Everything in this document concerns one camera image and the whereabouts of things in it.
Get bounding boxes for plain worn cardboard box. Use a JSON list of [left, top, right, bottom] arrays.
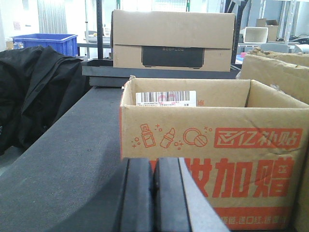
[[237, 47, 309, 104]]

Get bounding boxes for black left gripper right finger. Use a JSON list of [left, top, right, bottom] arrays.
[[154, 158, 229, 232]]

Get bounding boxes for red printed cardboard box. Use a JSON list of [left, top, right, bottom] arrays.
[[120, 78, 309, 230]]

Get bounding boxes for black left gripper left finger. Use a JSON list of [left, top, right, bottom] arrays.
[[111, 158, 154, 232]]

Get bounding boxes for white rectangular bin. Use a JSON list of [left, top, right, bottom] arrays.
[[239, 27, 268, 44]]

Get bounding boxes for blue plastic crate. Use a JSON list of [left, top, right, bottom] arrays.
[[12, 33, 78, 57]]

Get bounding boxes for EcoFlow printed cardboard box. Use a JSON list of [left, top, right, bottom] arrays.
[[111, 10, 235, 72]]

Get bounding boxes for black jacket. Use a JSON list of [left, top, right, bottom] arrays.
[[0, 46, 86, 154]]

